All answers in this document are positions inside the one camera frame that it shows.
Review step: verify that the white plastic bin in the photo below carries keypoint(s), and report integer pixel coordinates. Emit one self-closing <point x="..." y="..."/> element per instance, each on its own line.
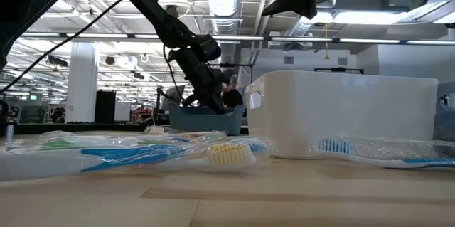
<point x="337" y="113"/>

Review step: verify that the blue toothbrush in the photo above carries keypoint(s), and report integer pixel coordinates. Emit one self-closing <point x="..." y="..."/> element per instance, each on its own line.
<point x="135" y="156"/>
<point x="336" y="146"/>

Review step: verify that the teal plastic bin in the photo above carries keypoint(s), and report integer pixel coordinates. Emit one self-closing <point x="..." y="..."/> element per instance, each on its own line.
<point x="199" y="122"/>

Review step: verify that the background monitor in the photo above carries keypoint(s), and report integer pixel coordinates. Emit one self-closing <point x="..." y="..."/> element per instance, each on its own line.
<point x="175" y="95"/>

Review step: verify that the person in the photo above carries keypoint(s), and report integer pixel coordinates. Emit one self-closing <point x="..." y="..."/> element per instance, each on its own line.
<point x="232" y="99"/>

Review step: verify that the long ceiling light bar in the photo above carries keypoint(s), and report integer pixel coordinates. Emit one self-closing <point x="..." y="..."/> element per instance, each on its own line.
<point x="355" y="40"/>

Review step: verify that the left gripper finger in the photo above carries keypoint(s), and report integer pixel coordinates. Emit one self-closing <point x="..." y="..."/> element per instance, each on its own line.
<point x="204" y="100"/>
<point x="217" y="104"/>

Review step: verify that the green toothbrush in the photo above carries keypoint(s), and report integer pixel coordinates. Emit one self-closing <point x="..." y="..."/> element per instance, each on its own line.
<point x="57" y="144"/>

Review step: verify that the white pillar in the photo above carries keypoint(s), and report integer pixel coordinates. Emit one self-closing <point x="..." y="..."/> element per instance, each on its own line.
<point x="81" y="88"/>

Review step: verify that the black cabinet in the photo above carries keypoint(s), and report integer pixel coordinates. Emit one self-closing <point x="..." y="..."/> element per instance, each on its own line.
<point x="105" y="107"/>

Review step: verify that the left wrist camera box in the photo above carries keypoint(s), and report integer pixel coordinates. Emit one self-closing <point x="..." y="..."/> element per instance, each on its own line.
<point x="208" y="47"/>

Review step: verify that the silver metal can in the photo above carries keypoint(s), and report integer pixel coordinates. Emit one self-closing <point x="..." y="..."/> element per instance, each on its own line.
<point x="9" y="131"/>

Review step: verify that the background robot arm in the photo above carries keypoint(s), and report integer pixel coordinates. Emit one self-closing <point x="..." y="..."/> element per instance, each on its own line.
<point x="190" y="100"/>

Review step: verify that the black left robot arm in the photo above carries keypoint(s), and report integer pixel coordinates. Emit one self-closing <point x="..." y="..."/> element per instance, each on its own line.
<point x="149" y="6"/>

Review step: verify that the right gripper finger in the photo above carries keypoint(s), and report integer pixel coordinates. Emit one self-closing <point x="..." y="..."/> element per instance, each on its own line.
<point x="298" y="4"/>

